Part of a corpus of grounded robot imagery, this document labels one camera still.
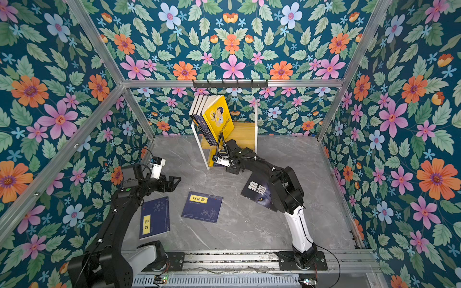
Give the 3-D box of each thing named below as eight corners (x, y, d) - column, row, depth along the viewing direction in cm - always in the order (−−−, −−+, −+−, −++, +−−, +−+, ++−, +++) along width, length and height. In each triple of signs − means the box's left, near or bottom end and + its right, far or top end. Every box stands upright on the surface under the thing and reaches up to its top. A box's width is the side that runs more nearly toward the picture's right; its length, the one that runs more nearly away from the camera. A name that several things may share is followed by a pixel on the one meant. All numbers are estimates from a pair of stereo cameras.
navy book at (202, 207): (180, 216, 88) (178, 215, 86) (189, 193, 96) (188, 191, 95) (217, 223, 86) (216, 222, 84) (223, 198, 94) (223, 196, 93)
